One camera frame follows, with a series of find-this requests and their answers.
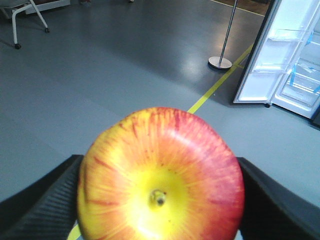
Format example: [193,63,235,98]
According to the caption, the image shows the red yellow apple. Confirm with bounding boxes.
[77,107,245,240]

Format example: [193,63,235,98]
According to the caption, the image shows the silver sign stand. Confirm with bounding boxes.
[208,0,238,70]

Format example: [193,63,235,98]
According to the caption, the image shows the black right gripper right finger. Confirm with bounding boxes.
[237,157,320,240]

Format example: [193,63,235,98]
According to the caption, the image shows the white fridge body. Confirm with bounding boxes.
[269,14,320,126]

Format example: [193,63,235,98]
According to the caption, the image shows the white fridge door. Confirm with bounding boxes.
[233,0,320,104]

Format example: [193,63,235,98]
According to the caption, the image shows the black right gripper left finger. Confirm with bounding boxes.
[0,154,84,240]

